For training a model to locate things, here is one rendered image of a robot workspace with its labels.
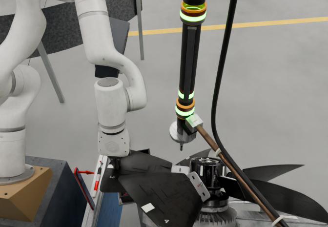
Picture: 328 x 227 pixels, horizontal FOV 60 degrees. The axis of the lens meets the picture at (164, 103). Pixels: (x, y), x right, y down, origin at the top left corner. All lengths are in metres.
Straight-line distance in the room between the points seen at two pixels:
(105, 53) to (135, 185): 0.38
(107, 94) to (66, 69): 2.44
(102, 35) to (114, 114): 0.23
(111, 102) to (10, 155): 0.50
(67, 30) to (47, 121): 0.86
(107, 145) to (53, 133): 1.77
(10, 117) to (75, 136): 1.50
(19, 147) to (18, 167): 0.08
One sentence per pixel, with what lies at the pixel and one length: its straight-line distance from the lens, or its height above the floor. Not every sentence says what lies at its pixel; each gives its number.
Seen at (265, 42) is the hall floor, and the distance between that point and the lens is 3.64.
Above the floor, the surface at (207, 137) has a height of 1.54.
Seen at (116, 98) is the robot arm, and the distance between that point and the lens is 0.83.
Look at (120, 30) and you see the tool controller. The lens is 1.47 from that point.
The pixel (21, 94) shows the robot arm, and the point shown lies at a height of 1.28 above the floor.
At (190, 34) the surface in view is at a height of 1.77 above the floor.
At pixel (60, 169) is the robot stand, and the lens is 1.36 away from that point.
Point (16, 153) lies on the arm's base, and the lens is 1.20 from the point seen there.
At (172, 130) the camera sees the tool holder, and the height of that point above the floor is 1.46.
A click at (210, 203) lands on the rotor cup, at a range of 0.93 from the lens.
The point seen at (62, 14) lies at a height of 0.86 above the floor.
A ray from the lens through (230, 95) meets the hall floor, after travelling 2.88.
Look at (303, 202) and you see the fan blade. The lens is 0.82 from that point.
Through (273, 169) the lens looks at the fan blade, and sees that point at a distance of 1.10.
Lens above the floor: 2.06
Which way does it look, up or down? 49 degrees down
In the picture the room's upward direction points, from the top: straight up
